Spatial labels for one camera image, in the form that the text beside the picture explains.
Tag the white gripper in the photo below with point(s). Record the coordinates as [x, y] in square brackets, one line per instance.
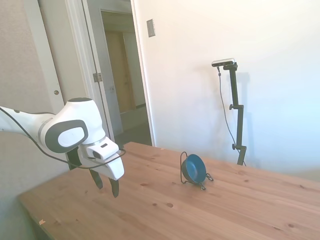
[112, 168]

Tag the dark blue bowl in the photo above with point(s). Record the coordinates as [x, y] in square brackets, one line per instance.
[195, 167]

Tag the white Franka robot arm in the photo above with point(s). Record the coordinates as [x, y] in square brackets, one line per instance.
[75, 112]

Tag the open gray room door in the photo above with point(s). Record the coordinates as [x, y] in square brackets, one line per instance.
[105, 105]

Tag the metal door knob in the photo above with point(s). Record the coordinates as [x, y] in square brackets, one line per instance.
[56, 92]

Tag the metal door hinge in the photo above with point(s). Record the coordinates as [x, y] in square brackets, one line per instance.
[97, 77]

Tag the wooden hallway door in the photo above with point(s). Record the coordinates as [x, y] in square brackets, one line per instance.
[117, 75]

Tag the white closet door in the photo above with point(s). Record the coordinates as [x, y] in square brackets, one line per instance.
[57, 50]

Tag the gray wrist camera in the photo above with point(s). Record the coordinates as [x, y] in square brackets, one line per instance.
[73, 157]

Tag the black jointed camera stand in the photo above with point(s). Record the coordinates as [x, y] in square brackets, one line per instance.
[235, 87]

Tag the gray light switch plate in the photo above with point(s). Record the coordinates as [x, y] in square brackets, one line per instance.
[151, 28]

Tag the silver camera on stand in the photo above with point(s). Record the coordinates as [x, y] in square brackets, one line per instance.
[223, 62]

